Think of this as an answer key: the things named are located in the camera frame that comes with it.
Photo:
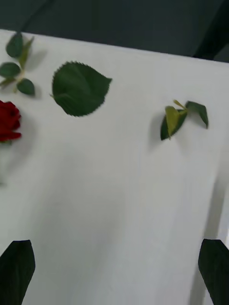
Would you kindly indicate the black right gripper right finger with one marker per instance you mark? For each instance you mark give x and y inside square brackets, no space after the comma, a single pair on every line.
[215,269]

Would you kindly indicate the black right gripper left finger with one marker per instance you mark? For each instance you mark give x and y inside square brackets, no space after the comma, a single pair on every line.
[14,271]

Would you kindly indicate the red rose with green stem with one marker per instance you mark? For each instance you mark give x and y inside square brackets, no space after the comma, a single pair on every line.
[8,122]

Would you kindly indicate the small green leaf twig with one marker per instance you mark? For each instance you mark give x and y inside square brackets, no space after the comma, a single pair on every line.
[176,119]

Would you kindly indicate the large loose green leaf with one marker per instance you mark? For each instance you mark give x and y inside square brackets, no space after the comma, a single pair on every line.
[78,89]

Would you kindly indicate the green twig with several leaves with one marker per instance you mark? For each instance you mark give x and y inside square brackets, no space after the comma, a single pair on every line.
[16,69]

